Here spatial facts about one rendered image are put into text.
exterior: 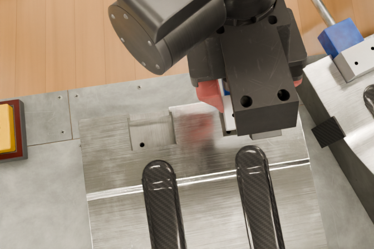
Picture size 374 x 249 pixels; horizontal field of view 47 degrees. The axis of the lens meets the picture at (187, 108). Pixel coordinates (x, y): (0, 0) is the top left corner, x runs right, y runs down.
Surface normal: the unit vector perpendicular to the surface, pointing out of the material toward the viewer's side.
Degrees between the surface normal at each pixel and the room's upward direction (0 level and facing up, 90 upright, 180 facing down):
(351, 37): 0
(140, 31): 85
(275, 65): 22
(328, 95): 0
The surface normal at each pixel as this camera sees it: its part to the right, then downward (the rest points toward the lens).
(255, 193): 0.07, -0.20
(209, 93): -0.14, -0.54
